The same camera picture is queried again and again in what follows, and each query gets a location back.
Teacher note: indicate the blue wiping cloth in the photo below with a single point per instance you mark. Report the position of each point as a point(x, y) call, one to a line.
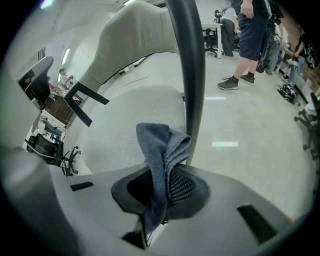
point(155, 145)

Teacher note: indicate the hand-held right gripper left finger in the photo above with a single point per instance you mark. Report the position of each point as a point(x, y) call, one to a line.
point(95, 212)

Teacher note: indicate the black office chair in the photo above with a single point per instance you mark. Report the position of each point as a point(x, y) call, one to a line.
point(313, 125)
point(46, 148)
point(211, 37)

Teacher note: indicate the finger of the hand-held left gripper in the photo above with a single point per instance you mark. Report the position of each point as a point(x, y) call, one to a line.
point(41, 66)

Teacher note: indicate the light grey fabric seat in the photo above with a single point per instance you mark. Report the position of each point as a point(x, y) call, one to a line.
point(130, 32)

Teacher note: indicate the black floor equipment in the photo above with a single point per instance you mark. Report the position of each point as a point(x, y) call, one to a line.
point(287, 92)

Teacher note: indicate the brown staircase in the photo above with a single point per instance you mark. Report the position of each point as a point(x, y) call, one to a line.
point(58, 110)

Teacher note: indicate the white desk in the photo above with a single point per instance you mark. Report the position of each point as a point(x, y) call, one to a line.
point(212, 25)

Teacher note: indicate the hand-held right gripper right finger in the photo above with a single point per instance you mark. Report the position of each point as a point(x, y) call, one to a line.
point(220, 225)

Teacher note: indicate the black mezzanine railing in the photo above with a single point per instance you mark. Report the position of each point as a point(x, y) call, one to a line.
point(42, 53)

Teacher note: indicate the long ceiling light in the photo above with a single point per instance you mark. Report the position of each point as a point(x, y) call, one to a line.
point(66, 55)

